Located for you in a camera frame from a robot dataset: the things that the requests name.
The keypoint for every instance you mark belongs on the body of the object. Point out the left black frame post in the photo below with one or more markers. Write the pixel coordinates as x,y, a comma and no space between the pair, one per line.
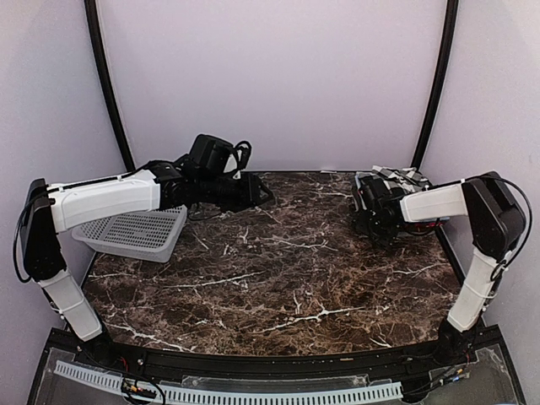
102,69

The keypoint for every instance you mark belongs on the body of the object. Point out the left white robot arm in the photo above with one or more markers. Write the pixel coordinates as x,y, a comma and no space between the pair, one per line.
213,172

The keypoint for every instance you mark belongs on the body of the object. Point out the grey plastic basket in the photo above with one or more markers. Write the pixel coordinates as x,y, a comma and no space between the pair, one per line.
149,236

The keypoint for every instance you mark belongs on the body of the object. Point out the white slotted cable duct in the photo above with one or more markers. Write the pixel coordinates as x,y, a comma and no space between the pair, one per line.
115,384

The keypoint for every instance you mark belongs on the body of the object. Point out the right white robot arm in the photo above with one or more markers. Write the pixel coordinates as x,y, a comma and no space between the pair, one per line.
392,202

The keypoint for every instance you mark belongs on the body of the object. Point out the right black frame post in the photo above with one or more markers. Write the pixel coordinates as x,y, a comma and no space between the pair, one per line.
444,55

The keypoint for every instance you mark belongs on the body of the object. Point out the red black shirt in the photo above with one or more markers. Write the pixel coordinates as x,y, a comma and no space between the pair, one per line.
421,228

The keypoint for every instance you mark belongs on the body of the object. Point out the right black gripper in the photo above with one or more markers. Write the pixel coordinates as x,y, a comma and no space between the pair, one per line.
385,241

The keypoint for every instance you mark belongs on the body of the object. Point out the black frame post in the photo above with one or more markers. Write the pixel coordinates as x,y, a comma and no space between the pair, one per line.
102,69
444,55

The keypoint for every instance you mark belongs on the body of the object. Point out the black front rail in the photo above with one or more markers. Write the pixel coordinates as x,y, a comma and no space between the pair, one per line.
166,365

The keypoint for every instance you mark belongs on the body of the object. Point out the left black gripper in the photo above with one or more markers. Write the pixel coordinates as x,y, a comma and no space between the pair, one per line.
251,193

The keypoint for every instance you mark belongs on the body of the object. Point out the light blue shirt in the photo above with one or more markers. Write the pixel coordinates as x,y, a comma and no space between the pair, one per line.
435,222

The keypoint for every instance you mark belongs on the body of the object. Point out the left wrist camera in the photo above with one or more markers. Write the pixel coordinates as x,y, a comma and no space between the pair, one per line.
241,153

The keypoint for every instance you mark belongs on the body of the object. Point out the black white plaid shirt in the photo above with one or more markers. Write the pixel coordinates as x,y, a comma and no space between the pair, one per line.
409,179

